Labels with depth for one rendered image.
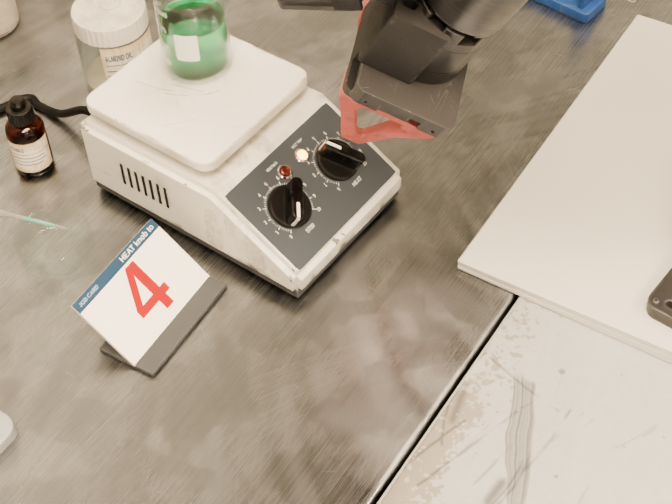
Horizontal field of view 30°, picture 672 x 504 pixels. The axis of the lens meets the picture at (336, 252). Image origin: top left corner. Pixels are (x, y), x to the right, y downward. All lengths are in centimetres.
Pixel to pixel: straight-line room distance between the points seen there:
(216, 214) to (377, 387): 16
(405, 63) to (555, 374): 24
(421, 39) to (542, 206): 25
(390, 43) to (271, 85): 20
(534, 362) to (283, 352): 17
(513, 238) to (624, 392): 14
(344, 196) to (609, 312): 20
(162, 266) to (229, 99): 13
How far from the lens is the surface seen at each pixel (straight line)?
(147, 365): 85
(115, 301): 86
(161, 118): 89
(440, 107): 75
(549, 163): 96
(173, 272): 88
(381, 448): 81
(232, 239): 88
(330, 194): 89
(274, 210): 87
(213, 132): 88
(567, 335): 87
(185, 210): 90
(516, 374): 85
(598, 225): 92
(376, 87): 74
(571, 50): 108
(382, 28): 72
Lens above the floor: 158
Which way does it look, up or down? 49 degrees down
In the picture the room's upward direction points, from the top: 2 degrees counter-clockwise
